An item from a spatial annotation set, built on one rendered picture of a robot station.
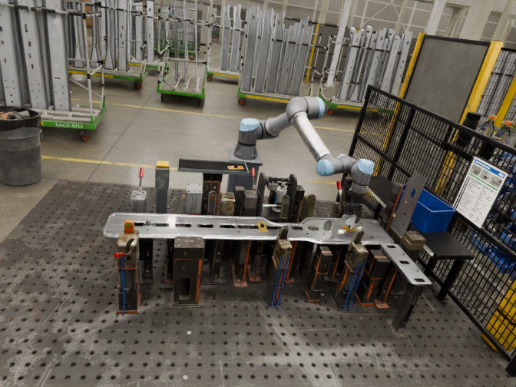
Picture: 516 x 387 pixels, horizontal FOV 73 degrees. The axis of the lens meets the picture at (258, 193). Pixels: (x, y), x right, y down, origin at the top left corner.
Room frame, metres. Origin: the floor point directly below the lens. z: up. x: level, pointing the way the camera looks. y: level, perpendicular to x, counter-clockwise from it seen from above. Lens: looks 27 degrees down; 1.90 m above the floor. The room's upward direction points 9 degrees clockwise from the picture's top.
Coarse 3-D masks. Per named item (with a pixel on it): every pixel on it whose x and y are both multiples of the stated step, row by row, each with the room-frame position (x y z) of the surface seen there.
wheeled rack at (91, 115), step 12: (72, 0) 5.31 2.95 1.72; (60, 12) 4.71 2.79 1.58; (72, 12) 4.74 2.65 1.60; (84, 12) 4.52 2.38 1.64; (84, 24) 4.52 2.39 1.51; (84, 36) 4.51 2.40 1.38; (72, 60) 5.27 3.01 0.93; (84, 60) 5.32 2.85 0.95; (48, 108) 4.69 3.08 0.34; (72, 108) 4.96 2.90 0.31; (84, 108) 5.02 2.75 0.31; (96, 108) 5.22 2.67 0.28; (48, 120) 4.40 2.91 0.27; (60, 120) 4.45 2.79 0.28; (72, 120) 4.52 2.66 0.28; (84, 120) 4.57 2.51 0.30; (96, 120) 4.71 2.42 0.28; (84, 132) 4.51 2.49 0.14
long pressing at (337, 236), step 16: (112, 224) 1.27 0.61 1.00; (144, 224) 1.31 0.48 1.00; (192, 224) 1.37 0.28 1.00; (208, 224) 1.39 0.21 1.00; (224, 224) 1.41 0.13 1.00; (240, 224) 1.44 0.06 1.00; (256, 224) 1.46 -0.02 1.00; (272, 224) 1.48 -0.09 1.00; (288, 224) 1.50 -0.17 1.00; (304, 224) 1.53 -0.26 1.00; (320, 224) 1.56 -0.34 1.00; (336, 224) 1.59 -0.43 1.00; (368, 224) 1.64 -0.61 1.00; (304, 240) 1.40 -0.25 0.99; (320, 240) 1.41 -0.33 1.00; (336, 240) 1.43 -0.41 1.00; (368, 240) 1.48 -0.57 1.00; (384, 240) 1.50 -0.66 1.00
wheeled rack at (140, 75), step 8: (104, 0) 8.75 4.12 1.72; (112, 8) 8.17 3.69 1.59; (120, 8) 8.26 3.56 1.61; (104, 40) 8.73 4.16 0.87; (128, 40) 8.84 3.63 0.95; (72, 64) 8.20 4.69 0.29; (144, 64) 8.81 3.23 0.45; (72, 72) 7.70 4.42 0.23; (80, 72) 7.74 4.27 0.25; (104, 72) 7.95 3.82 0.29; (112, 72) 7.99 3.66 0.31; (120, 72) 8.25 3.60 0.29; (128, 72) 8.27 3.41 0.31; (136, 72) 8.55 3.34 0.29; (144, 72) 8.65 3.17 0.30; (136, 80) 8.01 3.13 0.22
